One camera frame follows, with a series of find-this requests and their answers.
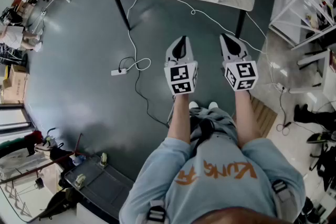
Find black waist pouch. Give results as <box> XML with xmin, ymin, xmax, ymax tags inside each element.
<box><xmin>190</xmin><ymin>115</ymin><xmax>214</xmax><ymax>152</ymax></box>

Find black boots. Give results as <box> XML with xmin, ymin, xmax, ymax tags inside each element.
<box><xmin>293</xmin><ymin>103</ymin><xmax>336</xmax><ymax>132</ymax></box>

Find grey harness strap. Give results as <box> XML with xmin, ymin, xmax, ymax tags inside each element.
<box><xmin>271</xmin><ymin>179</ymin><xmax>299</xmax><ymax>218</ymax></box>
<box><xmin>145</xmin><ymin>199</ymin><xmax>170</xmax><ymax>224</ymax></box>

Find black power cable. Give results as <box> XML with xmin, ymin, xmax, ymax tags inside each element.
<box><xmin>118</xmin><ymin>56</ymin><xmax>171</xmax><ymax>129</ymax></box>

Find person's left forearm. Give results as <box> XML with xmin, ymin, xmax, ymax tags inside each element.
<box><xmin>167</xmin><ymin>92</ymin><xmax>192</xmax><ymax>145</ymax></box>

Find thin black cable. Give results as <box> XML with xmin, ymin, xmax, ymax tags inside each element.
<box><xmin>275</xmin><ymin>88</ymin><xmax>292</xmax><ymax>137</ymax></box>

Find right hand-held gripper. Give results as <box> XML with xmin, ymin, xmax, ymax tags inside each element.
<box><xmin>219</xmin><ymin>33</ymin><xmax>259</xmax><ymax>92</ymax></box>

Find person's right forearm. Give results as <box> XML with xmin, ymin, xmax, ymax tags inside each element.
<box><xmin>233</xmin><ymin>89</ymin><xmax>263</xmax><ymax>151</ymax></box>

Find red metal pole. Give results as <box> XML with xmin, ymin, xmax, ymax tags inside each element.
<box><xmin>0</xmin><ymin>133</ymin><xmax>83</xmax><ymax>184</ymax></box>

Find white power cable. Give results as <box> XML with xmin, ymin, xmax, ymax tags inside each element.
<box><xmin>125</xmin><ymin>0</ymin><xmax>152</xmax><ymax>72</ymax></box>

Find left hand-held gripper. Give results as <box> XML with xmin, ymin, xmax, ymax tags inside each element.
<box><xmin>164</xmin><ymin>35</ymin><xmax>198</xmax><ymax>97</ymax></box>

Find person's light blue shirt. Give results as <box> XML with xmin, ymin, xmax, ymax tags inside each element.
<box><xmin>119</xmin><ymin>136</ymin><xmax>307</xmax><ymax>224</ymax></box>

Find white metal shelf rack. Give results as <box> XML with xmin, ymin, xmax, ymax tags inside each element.
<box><xmin>268</xmin><ymin>0</ymin><xmax>336</xmax><ymax>51</ymax></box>

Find person's blue jeans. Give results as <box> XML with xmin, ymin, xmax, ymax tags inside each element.
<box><xmin>188</xmin><ymin>106</ymin><xmax>238</xmax><ymax>150</ymax></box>

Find black table leg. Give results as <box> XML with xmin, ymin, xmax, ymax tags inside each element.
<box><xmin>111</xmin><ymin>0</ymin><xmax>132</xmax><ymax>31</ymax></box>
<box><xmin>234</xmin><ymin>9</ymin><xmax>247</xmax><ymax>39</ymax></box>

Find dark platform cart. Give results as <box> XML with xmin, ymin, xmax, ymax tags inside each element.
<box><xmin>64</xmin><ymin>152</ymin><xmax>135</xmax><ymax>220</ymax></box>

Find long white cable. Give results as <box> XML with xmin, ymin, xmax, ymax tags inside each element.
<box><xmin>167</xmin><ymin>0</ymin><xmax>283</xmax><ymax>87</ymax></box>

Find brown cardboard box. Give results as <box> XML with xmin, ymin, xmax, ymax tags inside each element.
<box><xmin>7</xmin><ymin>64</ymin><xmax>29</xmax><ymax>82</ymax></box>
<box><xmin>1</xmin><ymin>77</ymin><xmax>28</xmax><ymax>104</ymax></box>

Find red garment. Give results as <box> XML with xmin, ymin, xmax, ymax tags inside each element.
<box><xmin>25</xmin><ymin>130</ymin><xmax>43</xmax><ymax>152</ymax></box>

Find white side table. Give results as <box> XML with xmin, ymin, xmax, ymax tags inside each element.
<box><xmin>288</xmin><ymin>48</ymin><xmax>336</xmax><ymax>103</ymax></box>

